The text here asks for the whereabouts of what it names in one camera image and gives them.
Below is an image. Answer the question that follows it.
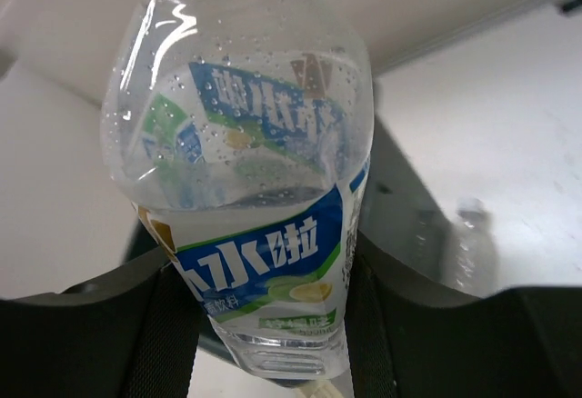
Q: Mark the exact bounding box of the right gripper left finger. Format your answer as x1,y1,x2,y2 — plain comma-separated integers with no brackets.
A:
1,248,201,397

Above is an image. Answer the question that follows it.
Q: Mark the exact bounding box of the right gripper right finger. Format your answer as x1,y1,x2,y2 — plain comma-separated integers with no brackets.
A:
346,236,581,397

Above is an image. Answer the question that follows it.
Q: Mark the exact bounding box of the clear bottle blue green label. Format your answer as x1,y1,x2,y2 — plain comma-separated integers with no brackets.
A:
101,0,374,380

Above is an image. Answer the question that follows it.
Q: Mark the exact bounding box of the dark green plastic bin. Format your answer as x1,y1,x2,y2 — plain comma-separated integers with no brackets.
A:
122,111,460,390

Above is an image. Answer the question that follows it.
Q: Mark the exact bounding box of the clear crushed plastic bottle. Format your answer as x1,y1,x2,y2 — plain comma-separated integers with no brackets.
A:
446,197,497,298

